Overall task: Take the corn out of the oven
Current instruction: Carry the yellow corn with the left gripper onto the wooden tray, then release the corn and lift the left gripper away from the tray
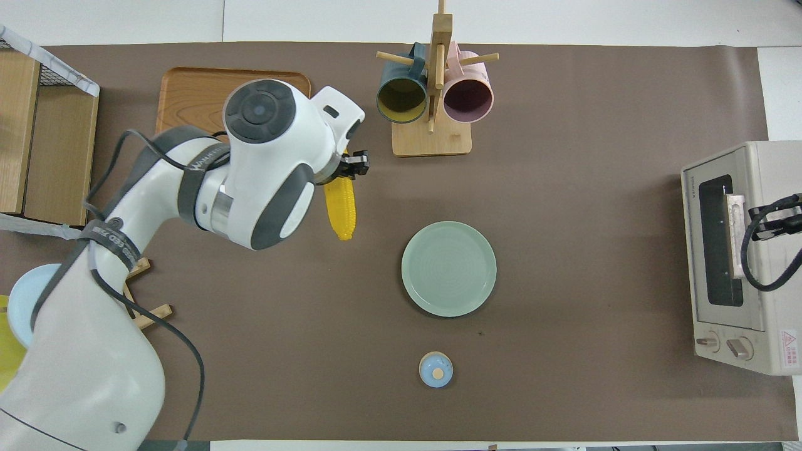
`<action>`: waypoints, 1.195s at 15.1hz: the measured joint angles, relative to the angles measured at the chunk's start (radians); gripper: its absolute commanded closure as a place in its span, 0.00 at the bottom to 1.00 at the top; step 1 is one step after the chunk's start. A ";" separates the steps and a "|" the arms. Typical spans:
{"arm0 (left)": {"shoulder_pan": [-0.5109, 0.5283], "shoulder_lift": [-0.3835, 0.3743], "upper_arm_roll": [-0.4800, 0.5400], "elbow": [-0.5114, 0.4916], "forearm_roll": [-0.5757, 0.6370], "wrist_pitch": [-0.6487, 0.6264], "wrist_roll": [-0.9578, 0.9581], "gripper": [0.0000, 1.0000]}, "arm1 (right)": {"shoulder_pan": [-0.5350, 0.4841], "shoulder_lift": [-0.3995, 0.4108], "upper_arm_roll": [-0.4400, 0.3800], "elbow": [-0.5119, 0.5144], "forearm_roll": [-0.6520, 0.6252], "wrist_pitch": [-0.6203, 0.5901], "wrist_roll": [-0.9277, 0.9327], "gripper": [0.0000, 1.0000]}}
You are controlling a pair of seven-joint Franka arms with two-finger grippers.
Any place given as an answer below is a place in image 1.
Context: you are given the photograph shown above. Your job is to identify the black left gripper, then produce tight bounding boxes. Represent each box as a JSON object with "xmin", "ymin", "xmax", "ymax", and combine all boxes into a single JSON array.
[{"xmin": 338, "ymin": 150, "xmax": 370, "ymax": 184}]

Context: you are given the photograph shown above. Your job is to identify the yellow corn cob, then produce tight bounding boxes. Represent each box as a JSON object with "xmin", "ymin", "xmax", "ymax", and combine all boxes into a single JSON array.
[{"xmin": 323, "ymin": 175, "xmax": 357, "ymax": 242}]

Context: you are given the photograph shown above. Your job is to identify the beige toaster oven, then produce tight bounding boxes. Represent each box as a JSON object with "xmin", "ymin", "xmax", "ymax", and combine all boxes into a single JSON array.
[{"xmin": 681, "ymin": 141, "xmax": 802, "ymax": 376}]

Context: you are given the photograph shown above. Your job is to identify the green plate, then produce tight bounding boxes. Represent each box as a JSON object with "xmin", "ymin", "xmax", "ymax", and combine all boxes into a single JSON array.
[{"xmin": 401, "ymin": 220, "xmax": 497, "ymax": 318}]

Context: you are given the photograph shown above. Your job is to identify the dark blue mug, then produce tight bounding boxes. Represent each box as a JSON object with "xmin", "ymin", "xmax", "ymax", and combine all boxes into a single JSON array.
[{"xmin": 376, "ymin": 43, "xmax": 430, "ymax": 125}]

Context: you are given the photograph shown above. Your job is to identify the wooden mug tree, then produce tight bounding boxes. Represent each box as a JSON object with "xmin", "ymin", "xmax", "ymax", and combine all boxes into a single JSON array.
[{"xmin": 376, "ymin": 0, "xmax": 500, "ymax": 157}]

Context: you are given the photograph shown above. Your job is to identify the pink mug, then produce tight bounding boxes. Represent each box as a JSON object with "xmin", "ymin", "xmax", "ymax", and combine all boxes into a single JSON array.
[{"xmin": 442, "ymin": 43, "xmax": 494, "ymax": 123}]

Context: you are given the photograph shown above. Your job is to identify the wooden serving tray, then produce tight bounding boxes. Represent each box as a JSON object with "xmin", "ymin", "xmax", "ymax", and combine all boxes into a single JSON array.
[{"xmin": 155, "ymin": 67, "xmax": 312, "ymax": 135}]

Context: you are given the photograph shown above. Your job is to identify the brown table mat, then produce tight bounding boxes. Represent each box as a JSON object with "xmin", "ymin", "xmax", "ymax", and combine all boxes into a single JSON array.
[{"xmin": 0, "ymin": 42, "xmax": 781, "ymax": 441}]

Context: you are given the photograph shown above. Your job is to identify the small blue call bell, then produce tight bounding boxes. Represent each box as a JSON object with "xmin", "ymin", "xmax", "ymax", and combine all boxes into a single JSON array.
[{"xmin": 419, "ymin": 351, "xmax": 454, "ymax": 388}]

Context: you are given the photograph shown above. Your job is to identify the wooden plate rack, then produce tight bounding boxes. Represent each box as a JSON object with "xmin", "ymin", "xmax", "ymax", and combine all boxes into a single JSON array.
[{"xmin": 122, "ymin": 257, "xmax": 173, "ymax": 331}]

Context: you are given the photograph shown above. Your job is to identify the light blue plate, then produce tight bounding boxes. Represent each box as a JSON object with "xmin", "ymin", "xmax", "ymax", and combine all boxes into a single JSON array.
[{"xmin": 8, "ymin": 263, "xmax": 63, "ymax": 349}]

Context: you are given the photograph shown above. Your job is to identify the yellow plate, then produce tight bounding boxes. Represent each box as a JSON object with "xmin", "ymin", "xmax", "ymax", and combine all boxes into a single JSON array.
[{"xmin": 0, "ymin": 294, "xmax": 29, "ymax": 395}]

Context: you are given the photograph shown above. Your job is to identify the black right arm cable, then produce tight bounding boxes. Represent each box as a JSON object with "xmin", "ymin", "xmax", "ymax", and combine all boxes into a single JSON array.
[{"xmin": 741, "ymin": 194, "xmax": 802, "ymax": 293}]

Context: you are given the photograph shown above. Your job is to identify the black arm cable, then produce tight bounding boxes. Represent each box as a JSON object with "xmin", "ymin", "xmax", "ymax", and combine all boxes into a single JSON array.
[
  {"xmin": 28, "ymin": 128, "xmax": 207, "ymax": 442},
  {"xmin": 741, "ymin": 194, "xmax": 802, "ymax": 293}
]

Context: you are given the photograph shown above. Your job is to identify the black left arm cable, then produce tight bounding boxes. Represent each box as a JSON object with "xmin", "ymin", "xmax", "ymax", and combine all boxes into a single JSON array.
[{"xmin": 28, "ymin": 128, "xmax": 207, "ymax": 442}]

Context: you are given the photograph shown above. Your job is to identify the black wire basket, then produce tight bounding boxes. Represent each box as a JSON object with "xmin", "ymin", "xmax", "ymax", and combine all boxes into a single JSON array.
[{"xmin": 0, "ymin": 36, "xmax": 82, "ymax": 88}]

